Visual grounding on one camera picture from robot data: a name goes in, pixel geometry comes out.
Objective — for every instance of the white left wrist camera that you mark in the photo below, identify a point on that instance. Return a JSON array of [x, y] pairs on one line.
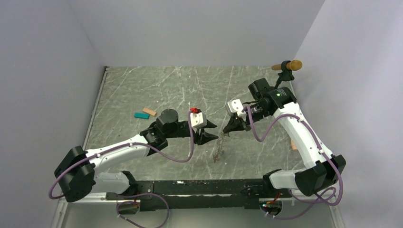
[[198, 118]]

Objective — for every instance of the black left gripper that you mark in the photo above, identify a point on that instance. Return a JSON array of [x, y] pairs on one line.
[[204, 137]]

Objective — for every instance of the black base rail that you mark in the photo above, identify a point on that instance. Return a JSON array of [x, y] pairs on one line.
[[200, 194]]

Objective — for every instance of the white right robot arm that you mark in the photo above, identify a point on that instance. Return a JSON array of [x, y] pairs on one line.
[[322, 169]]

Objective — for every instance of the orange rectangular block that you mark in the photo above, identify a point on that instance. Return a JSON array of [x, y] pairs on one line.
[[149, 111]]

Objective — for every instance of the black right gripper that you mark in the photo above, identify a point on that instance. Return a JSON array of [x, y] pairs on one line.
[[236, 124]]

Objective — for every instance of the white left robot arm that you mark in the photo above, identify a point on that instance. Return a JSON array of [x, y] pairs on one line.
[[82, 172]]

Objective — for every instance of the teal rectangular block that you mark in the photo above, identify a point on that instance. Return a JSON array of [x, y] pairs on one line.
[[141, 115]]

